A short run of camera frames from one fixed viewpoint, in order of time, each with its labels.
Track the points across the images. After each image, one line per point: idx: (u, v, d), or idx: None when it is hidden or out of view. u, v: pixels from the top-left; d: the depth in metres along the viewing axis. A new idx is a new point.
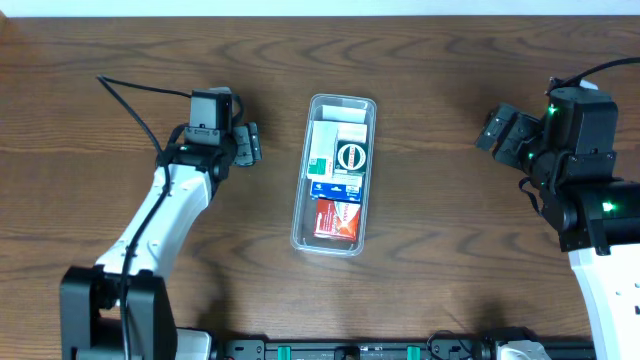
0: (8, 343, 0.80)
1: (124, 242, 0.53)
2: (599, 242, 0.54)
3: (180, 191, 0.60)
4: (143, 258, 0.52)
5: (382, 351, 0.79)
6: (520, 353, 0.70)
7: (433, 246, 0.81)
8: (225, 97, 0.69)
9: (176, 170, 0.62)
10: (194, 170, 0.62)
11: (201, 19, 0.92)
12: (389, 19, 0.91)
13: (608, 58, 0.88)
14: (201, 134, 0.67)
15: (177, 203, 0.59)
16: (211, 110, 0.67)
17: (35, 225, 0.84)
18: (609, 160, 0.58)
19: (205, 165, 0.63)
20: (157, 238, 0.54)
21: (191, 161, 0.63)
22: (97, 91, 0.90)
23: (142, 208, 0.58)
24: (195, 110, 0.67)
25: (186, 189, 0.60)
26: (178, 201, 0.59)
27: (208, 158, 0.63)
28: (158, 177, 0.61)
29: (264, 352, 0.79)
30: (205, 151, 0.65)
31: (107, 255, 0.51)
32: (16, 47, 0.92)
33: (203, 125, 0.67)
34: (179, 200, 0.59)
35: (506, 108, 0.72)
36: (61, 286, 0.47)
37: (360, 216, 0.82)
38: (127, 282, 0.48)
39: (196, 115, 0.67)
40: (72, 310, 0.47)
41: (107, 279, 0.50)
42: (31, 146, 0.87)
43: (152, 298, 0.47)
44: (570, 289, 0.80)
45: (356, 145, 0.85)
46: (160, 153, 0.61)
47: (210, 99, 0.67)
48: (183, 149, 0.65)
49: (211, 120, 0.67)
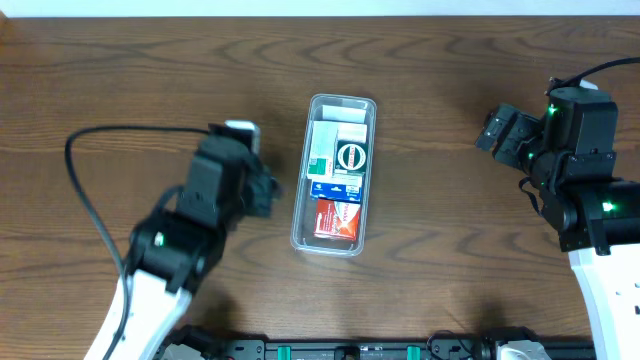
0: (7, 343, 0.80)
1: None
2: (599, 242, 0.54)
3: (134, 333, 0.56)
4: None
5: (382, 351, 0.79)
6: (520, 353, 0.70)
7: (433, 246, 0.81)
8: (230, 160, 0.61)
9: (144, 274, 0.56)
10: (169, 272, 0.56)
11: (202, 19, 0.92)
12: (389, 19, 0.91)
13: (607, 58, 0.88)
14: (196, 207, 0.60)
15: (137, 333, 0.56)
16: (210, 180, 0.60)
17: (34, 225, 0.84)
18: (609, 160, 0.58)
19: (184, 265, 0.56)
20: None
21: (171, 259, 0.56)
22: (96, 91, 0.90)
23: (98, 341, 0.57)
24: (192, 173, 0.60)
25: (148, 314, 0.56)
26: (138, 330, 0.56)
27: (191, 254, 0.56)
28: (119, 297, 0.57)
29: (264, 352, 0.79)
30: (191, 238, 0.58)
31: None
32: (16, 47, 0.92)
33: (199, 195, 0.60)
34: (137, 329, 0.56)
35: (505, 108, 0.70)
36: None
37: (360, 217, 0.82)
38: None
39: (192, 182, 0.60)
40: None
41: None
42: (30, 146, 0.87)
43: None
44: (570, 288, 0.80)
45: (356, 145, 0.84)
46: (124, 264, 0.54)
47: (212, 165, 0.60)
48: (162, 237, 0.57)
49: (210, 191, 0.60)
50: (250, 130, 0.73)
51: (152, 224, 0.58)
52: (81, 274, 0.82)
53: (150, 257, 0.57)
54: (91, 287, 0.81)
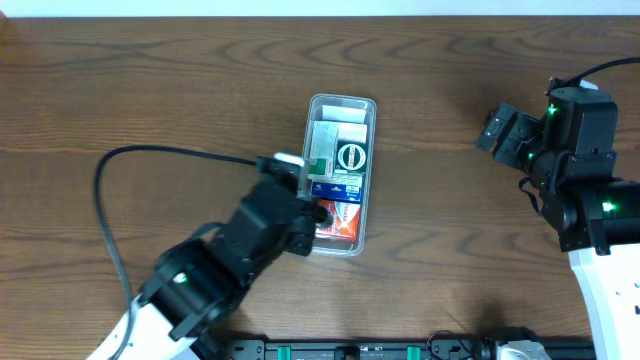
0: (7, 343, 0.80)
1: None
2: (599, 242, 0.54)
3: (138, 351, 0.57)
4: None
5: (382, 351, 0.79)
6: (520, 353, 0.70)
7: (433, 246, 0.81)
8: (277, 220, 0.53)
9: (153, 308, 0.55)
10: (181, 313, 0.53)
11: (202, 19, 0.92)
12: (389, 19, 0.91)
13: (607, 58, 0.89)
14: (229, 252, 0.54)
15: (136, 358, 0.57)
16: (249, 233, 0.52)
17: (33, 225, 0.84)
18: (609, 160, 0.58)
19: (195, 313, 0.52)
20: None
21: (187, 302, 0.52)
22: (96, 91, 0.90)
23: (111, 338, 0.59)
24: (234, 220, 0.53)
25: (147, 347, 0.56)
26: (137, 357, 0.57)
27: (206, 304, 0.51)
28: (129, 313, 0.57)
29: (264, 352, 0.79)
30: (211, 285, 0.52)
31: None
32: (16, 47, 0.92)
33: (234, 243, 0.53)
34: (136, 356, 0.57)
35: (505, 108, 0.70)
36: None
37: (360, 217, 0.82)
38: None
39: (232, 228, 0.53)
40: None
41: None
42: (30, 146, 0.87)
43: None
44: (570, 288, 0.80)
45: (356, 145, 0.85)
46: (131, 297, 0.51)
47: (257, 220, 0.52)
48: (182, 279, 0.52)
49: (246, 243, 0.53)
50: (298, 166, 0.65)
51: (181, 256, 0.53)
52: (80, 274, 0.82)
53: (168, 290, 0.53)
54: (90, 287, 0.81)
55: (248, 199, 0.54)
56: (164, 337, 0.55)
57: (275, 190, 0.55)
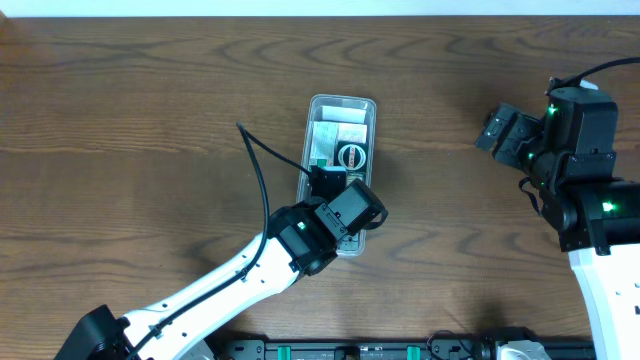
0: (7, 343, 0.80)
1: (168, 308, 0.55)
2: (599, 242, 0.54)
3: (252, 285, 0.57)
4: (165, 340, 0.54)
5: (382, 351, 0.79)
6: (520, 353, 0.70)
7: (433, 246, 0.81)
8: (379, 206, 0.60)
9: (276, 244, 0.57)
10: (294, 255, 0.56)
11: (201, 19, 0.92)
12: (389, 19, 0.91)
13: (607, 58, 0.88)
14: (331, 220, 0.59)
15: (242, 294, 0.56)
16: (356, 209, 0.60)
17: (33, 225, 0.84)
18: (609, 160, 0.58)
19: (307, 258, 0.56)
20: (190, 329, 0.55)
21: (301, 246, 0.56)
22: (96, 91, 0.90)
23: (211, 275, 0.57)
24: (343, 195, 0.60)
25: (269, 277, 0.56)
26: (245, 293, 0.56)
27: (316, 254, 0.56)
28: (252, 245, 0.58)
29: (264, 352, 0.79)
30: (320, 240, 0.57)
31: (145, 312, 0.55)
32: (16, 47, 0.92)
33: (339, 214, 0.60)
34: (244, 292, 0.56)
35: (505, 108, 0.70)
36: (79, 324, 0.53)
37: None
38: (111, 343, 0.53)
39: (340, 201, 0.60)
40: (75, 344, 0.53)
41: (122, 338, 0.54)
42: (30, 145, 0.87)
43: (104, 337, 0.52)
44: (570, 288, 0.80)
45: (356, 145, 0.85)
46: (267, 220, 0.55)
47: (366, 198, 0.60)
48: (301, 225, 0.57)
49: (350, 217, 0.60)
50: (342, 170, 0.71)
51: (295, 210, 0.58)
52: (80, 274, 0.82)
53: (283, 234, 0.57)
54: (90, 287, 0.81)
55: (354, 181, 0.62)
56: (286, 270, 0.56)
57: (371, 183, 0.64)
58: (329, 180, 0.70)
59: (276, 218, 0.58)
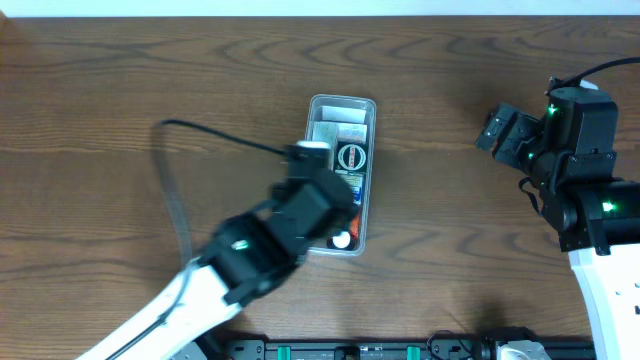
0: (7, 343, 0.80)
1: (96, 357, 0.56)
2: (599, 242, 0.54)
3: (177, 326, 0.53)
4: None
5: (382, 351, 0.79)
6: (520, 353, 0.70)
7: (433, 246, 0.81)
8: (343, 206, 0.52)
9: (210, 272, 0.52)
10: (235, 281, 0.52)
11: (201, 19, 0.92)
12: (388, 19, 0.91)
13: (606, 58, 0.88)
14: (284, 229, 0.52)
15: (172, 336, 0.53)
16: (313, 214, 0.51)
17: (34, 225, 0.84)
18: (609, 160, 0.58)
19: (251, 281, 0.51)
20: None
21: (244, 269, 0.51)
22: (96, 91, 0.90)
23: (135, 318, 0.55)
24: (297, 197, 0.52)
25: (196, 316, 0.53)
26: (172, 335, 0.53)
27: (262, 275, 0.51)
28: (175, 283, 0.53)
29: (264, 352, 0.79)
30: (268, 258, 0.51)
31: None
32: (16, 47, 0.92)
33: (293, 220, 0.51)
34: (173, 335, 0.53)
35: (505, 108, 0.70)
36: None
37: (361, 216, 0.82)
38: None
39: (295, 205, 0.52)
40: None
41: None
42: (30, 146, 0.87)
43: None
44: (570, 288, 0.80)
45: (356, 145, 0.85)
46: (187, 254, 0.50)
47: (326, 201, 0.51)
48: (241, 244, 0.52)
49: (306, 225, 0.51)
50: (324, 150, 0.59)
51: (239, 224, 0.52)
52: (81, 274, 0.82)
53: (220, 256, 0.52)
54: (90, 287, 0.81)
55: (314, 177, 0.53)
56: (216, 305, 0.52)
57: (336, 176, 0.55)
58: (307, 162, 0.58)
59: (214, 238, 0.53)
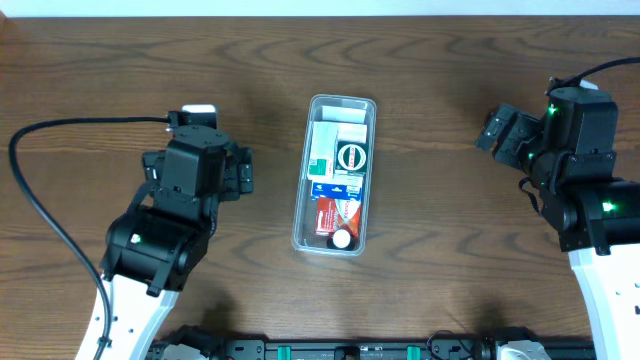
0: (7, 343, 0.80)
1: None
2: (599, 242, 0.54)
3: (125, 335, 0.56)
4: None
5: (382, 351, 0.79)
6: (520, 353, 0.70)
7: (433, 246, 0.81)
8: (209, 148, 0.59)
9: (124, 277, 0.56)
10: (154, 269, 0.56)
11: (201, 19, 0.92)
12: (388, 19, 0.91)
13: (606, 59, 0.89)
14: (176, 200, 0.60)
15: (121, 352, 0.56)
16: (190, 172, 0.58)
17: (33, 225, 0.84)
18: (609, 160, 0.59)
19: (167, 261, 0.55)
20: None
21: (154, 253, 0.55)
22: (96, 91, 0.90)
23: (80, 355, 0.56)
24: (171, 164, 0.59)
25: (133, 316, 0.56)
26: (123, 344, 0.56)
27: (173, 248, 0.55)
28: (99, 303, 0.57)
29: (264, 352, 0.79)
30: (171, 232, 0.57)
31: None
32: (15, 46, 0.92)
33: (178, 189, 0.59)
34: (121, 349, 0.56)
35: (506, 108, 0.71)
36: None
37: (360, 214, 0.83)
38: None
39: (172, 176, 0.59)
40: None
41: None
42: (30, 145, 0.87)
43: None
44: (570, 288, 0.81)
45: (356, 145, 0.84)
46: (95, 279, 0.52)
47: (190, 153, 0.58)
48: (138, 238, 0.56)
49: (190, 186, 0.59)
50: (211, 112, 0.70)
51: (130, 222, 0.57)
52: (80, 274, 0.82)
53: (126, 258, 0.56)
54: (90, 287, 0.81)
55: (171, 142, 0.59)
56: (146, 299, 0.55)
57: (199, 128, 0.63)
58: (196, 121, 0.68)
59: (113, 246, 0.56)
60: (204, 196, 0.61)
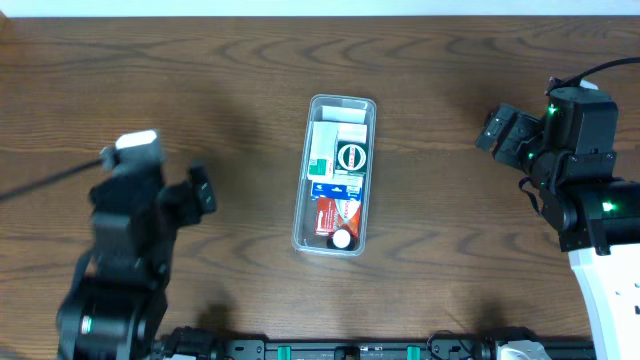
0: (7, 343, 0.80)
1: None
2: (600, 242, 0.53)
3: None
4: None
5: (382, 351, 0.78)
6: (520, 353, 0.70)
7: (433, 246, 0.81)
8: (137, 206, 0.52)
9: None
10: (113, 348, 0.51)
11: (201, 19, 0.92)
12: (388, 19, 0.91)
13: (606, 58, 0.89)
14: (113, 268, 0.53)
15: None
16: (122, 241, 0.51)
17: (34, 225, 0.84)
18: (609, 160, 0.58)
19: (125, 336, 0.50)
20: None
21: (108, 332, 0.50)
22: (96, 90, 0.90)
23: None
24: (100, 234, 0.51)
25: None
26: None
27: (128, 323, 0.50)
28: None
29: (264, 352, 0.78)
30: (121, 305, 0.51)
31: None
32: (16, 47, 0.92)
33: (114, 257, 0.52)
34: None
35: (505, 108, 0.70)
36: None
37: (360, 214, 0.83)
38: None
39: (102, 246, 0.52)
40: None
41: None
42: (30, 145, 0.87)
43: None
44: (570, 288, 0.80)
45: (356, 145, 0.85)
46: None
47: (116, 219, 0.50)
48: (87, 323, 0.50)
49: (125, 253, 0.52)
50: (154, 143, 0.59)
51: (75, 302, 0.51)
52: None
53: (78, 346, 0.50)
54: None
55: (93, 212, 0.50)
56: None
57: (128, 175, 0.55)
58: (133, 163, 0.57)
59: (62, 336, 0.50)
60: (145, 251, 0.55)
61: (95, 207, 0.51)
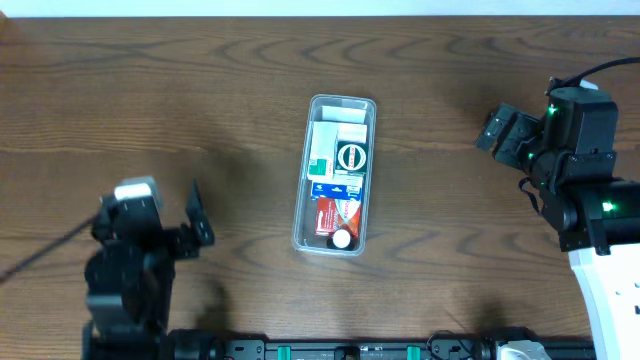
0: (7, 344, 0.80)
1: None
2: (599, 242, 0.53)
3: None
4: None
5: (382, 351, 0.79)
6: (520, 353, 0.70)
7: (433, 246, 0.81)
8: (129, 282, 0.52)
9: None
10: None
11: (201, 19, 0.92)
12: (388, 19, 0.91)
13: (606, 58, 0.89)
14: (119, 333, 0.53)
15: None
16: (122, 314, 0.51)
17: (34, 225, 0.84)
18: (609, 160, 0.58)
19: None
20: None
21: None
22: (97, 90, 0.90)
23: None
24: (99, 313, 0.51)
25: None
26: None
27: None
28: None
29: (264, 352, 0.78)
30: None
31: None
32: (15, 47, 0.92)
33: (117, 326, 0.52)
34: None
35: (505, 108, 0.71)
36: None
37: (360, 215, 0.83)
38: None
39: (103, 321, 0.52)
40: None
41: None
42: (30, 145, 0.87)
43: None
44: (570, 288, 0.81)
45: (356, 145, 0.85)
46: None
47: (112, 299, 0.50)
48: None
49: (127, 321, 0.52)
50: (147, 195, 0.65)
51: None
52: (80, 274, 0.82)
53: None
54: None
55: (87, 296, 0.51)
56: None
57: (112, 247, 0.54)
58: (131, 215, 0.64)
59: None
60: (144, 311, 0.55)
61: (88, 290, 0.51)
